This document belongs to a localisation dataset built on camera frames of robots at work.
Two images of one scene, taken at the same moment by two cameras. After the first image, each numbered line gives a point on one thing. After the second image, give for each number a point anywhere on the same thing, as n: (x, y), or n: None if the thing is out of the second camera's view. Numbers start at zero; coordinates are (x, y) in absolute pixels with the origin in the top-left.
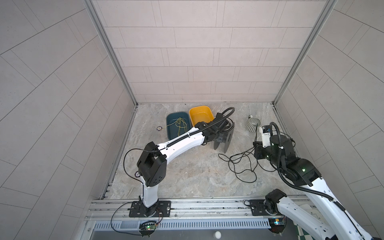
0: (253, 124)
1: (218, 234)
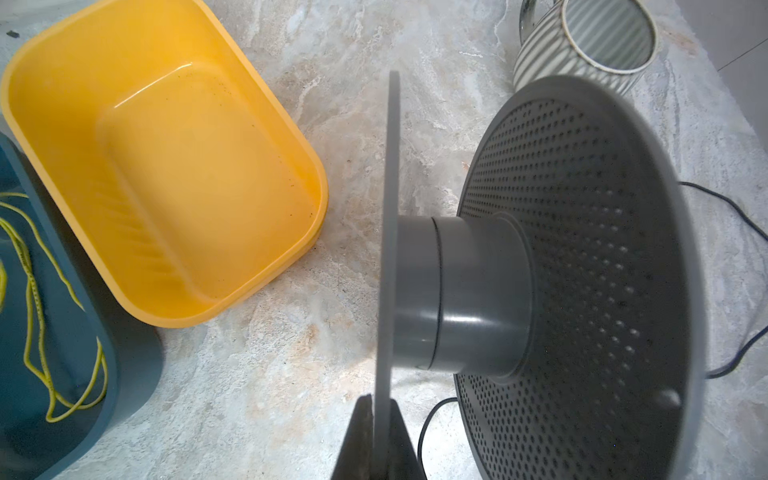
0: (613, 40)
1: None
